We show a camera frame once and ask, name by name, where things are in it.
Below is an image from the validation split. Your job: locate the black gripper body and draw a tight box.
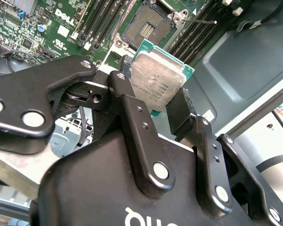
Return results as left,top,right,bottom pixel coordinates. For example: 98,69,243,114
29,134,255,226

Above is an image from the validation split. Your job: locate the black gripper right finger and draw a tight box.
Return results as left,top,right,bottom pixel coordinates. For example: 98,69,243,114
166,87,283,226

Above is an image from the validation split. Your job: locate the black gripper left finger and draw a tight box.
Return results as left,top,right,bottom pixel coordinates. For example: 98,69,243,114
0,54,175,200

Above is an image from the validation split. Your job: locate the CPU with silver top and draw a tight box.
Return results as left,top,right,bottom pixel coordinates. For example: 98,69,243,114
128,39,196,118

